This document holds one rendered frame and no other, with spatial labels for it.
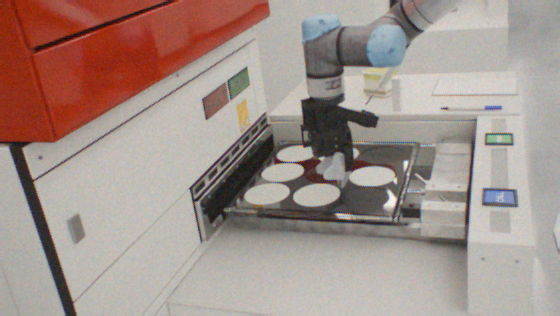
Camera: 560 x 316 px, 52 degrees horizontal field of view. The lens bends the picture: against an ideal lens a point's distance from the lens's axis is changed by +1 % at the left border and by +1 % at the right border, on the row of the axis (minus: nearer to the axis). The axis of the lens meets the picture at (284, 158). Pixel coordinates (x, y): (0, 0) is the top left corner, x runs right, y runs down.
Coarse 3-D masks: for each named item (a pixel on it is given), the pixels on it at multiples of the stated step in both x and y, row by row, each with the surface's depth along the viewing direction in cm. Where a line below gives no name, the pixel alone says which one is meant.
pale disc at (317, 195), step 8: (320, 184) 125; (296, 192) 123; (304, 192) 123; (312, 192) 122; (320, 192) 122; (328, 192) 121; (336, 192) 121; (296, 200) 120; (304, 200) 119; (312, 200) 119; (320, 200) 118; (328, 200) 118
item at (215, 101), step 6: (222, 90) 126; (210, 96) 121; (216, 96) 123; (222, 96) 126; (210, 102) 121; (216, 102) 124; (222, 102) 126; (210, 108) 121; (216, 108) 124; (210, 114) 121
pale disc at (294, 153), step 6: (282, 150) 146; (288, 150) 145; (294, 150) 145; (300, 150) 144; (306, 150) 144; (282, 156) 142; (288, 156) 142; (294, 156) 141; (300, 156) 141; (306, 156) 140; (312, 156) 140
